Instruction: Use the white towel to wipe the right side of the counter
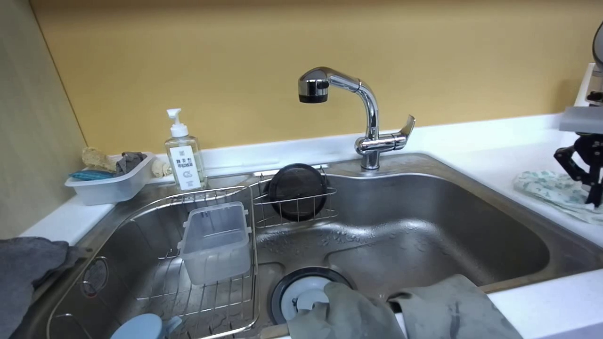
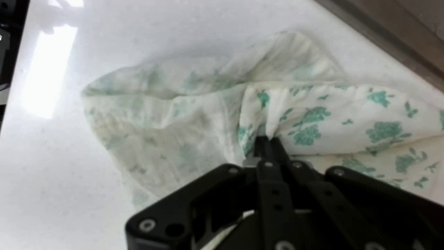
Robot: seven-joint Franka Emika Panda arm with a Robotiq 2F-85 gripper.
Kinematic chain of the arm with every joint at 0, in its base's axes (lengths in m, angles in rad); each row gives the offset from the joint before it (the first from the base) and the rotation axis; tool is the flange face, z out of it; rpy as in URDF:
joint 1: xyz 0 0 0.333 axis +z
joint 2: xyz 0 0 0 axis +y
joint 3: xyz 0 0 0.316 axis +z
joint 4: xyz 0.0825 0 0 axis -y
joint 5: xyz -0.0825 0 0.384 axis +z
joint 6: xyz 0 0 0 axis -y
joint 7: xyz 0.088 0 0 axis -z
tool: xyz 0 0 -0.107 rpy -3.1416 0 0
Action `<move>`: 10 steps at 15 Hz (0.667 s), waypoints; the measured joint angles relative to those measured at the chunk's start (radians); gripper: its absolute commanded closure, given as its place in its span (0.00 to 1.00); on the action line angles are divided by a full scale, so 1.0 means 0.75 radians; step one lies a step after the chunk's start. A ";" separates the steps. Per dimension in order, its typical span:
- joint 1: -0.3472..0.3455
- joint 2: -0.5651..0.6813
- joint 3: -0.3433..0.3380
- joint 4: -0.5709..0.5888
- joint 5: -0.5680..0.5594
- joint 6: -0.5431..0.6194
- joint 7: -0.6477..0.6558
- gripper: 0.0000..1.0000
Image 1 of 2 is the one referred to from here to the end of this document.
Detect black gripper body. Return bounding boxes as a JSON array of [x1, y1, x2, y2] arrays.
[[570, 131, 603, 157]]

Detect white green floral towel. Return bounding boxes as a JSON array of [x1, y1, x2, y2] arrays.
[[510, 167, 603, 225]]

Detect stainless steel sink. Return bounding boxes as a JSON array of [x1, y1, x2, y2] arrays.
[[10, 150, 603, 339]]

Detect large grey cloth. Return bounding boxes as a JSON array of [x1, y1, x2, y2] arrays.
[[284, 272, 525, 339]]

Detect chrome sink faucet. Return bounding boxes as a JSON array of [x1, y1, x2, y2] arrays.
[[295, 63, 417, 174]]

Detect round sink drain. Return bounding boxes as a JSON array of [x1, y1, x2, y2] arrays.
[[267, 265, 353, 327]]

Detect clear plastic container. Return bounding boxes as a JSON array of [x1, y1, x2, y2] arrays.
[[178, 199, 254, 285]]

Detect clear soap pump bottle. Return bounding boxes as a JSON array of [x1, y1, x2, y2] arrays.
[[163, 105, 208, 193]]

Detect beige scrub pad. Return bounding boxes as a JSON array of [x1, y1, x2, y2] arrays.
[[150, 154, 174, 178]]

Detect dark scrubber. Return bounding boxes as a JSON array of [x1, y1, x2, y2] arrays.
[[112, 148, 148, 176]]

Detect blue round dish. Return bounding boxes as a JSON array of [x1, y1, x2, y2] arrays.
[[108, 310, 184, 339]]

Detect white plastic sponge tray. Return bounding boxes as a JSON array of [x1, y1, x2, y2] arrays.
[[61, 150, 156, 206]]

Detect beige sponge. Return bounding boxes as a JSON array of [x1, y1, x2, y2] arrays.
[[78, 144, 122, 172]]

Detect blue sponge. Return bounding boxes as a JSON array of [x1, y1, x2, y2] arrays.
[[67, 165, 118, 182]]

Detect crumpled grey cloth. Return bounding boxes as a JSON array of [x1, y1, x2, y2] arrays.
[[0, 234, 80, 339]]

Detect metal wire sink rack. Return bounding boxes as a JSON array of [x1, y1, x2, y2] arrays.
[[44, 161, 338, 339]]

